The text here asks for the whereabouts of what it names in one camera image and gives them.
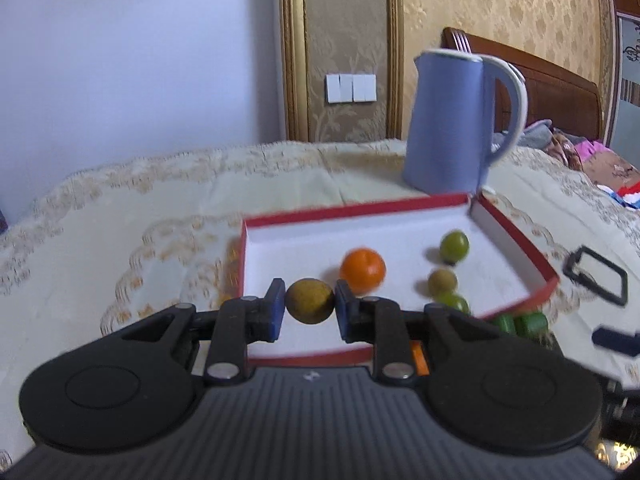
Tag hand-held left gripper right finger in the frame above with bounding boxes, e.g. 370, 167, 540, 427
334, 279, 506, 386

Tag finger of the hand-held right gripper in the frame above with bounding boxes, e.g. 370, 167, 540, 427
592, 327, 640, 359
562, 244, 629, 307

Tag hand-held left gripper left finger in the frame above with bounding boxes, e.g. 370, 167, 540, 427
120, 277, 288, 386

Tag brown longan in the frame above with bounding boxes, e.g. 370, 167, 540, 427
427, 268, 458, 297
285, 278, 337, 325

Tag orange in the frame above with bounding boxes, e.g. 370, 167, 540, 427
410, 341, 430, 376
340, 247, 387, 295

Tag red cardboard box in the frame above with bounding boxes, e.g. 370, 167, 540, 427
239, 192, 560, 367

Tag dark green cucumber piece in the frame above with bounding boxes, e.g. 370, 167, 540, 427
515, 311, 547, 336
489, 312, 518, 335

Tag green jujube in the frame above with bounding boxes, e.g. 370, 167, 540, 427
436, 292, 471, 317
440, 230, 471, 263

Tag red blue striped cloth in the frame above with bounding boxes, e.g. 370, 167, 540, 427
607, 182, 640, 209

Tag brown floral quilt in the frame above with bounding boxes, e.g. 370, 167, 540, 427
547, 127, 640, 196

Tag pink cloth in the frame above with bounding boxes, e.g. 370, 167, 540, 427
575, 139, 608, 161

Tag grey cloth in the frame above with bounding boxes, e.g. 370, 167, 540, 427
492, 119, 553, 153

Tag wooden headboard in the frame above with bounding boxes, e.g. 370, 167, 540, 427
442, 26, 603, 142

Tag blue electric kettle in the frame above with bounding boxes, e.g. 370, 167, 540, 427
402, 49, 529, 196

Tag wooden wardrobe glass panel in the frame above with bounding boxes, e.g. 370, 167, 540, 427
612, 0, 640, 161

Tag gold wall moulding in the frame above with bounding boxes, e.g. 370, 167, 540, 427
592, 0, 621, 147

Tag white wall switch panel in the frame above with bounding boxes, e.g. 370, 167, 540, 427
325, 73, 377, 103

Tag gold wall panel frame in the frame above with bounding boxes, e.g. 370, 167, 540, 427
278, 0, 405, 142

